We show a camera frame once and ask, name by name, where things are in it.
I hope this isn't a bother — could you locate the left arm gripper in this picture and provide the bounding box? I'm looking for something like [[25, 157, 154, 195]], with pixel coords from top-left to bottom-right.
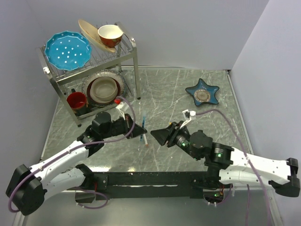
[[102, 113, 147, 139]]

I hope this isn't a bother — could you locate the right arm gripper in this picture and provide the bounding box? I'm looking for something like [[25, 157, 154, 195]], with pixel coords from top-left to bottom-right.
[[150, 120, 201, 160]]

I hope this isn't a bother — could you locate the blue pen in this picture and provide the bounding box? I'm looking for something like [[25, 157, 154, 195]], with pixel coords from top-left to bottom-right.
[[140, 114, 146, 141]]

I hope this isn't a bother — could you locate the white marker with red end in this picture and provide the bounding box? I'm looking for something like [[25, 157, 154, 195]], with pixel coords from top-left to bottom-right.
[[143, 134, 149, 147]]

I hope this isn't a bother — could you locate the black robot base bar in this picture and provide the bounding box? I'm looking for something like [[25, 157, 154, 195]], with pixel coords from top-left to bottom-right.
[[79, 171, 230, 199]]

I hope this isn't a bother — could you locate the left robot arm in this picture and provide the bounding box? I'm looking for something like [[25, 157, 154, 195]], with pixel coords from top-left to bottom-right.
[[6, 112, 147, 216]]

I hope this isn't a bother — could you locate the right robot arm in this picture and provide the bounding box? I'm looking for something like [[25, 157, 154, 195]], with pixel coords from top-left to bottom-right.
[[150, 121, 301, 197]]

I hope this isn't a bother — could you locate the beige bowl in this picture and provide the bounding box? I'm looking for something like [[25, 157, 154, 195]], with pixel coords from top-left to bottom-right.
[[89, 77, 118, 104]]

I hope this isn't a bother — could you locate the blue star-shaped dish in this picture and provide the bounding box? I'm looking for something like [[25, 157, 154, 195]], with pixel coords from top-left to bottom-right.
[[185, 78, 220, 107]]

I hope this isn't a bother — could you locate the red mug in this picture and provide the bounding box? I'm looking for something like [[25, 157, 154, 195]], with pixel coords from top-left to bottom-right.
[[67, 89, 90, 116]]

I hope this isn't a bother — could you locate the steel dish rack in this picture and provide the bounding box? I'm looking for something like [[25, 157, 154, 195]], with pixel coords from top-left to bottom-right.
[[36, 22, 141, 127]]

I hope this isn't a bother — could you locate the red and white bowl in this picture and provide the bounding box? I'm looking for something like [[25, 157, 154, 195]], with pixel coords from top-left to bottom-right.
[[98, 24, 123, 48]]

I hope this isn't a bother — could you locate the blue polka dot plate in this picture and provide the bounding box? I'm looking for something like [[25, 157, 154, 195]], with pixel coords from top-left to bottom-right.
[[44, 31, 92, 71]]

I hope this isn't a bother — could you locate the cream oval plate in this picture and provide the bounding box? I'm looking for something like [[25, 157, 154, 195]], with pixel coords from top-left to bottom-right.
[[78, 19, 116, 53]]

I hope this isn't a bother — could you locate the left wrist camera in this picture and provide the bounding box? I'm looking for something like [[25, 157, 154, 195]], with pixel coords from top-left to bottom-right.
[[114, 98, 129, 120]]

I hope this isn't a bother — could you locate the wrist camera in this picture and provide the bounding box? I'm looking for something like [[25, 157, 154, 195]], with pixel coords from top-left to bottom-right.
[[114, 98, 129, 120], [180, 109, 196, 128]]

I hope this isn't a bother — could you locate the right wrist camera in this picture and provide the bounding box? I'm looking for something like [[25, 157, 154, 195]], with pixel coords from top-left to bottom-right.
[[180, 109, 196, 128]]

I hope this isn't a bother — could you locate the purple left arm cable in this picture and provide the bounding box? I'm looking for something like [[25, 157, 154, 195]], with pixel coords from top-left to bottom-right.
[[8, 95, 136, 212]]

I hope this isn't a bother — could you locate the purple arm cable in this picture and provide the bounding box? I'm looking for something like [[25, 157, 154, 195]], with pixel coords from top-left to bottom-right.
[[196, 109, 273, 226], [8, 95, 136, 212]]

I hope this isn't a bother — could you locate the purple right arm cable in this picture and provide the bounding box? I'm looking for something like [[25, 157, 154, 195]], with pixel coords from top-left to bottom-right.
[[196, 109, 273, 226]]

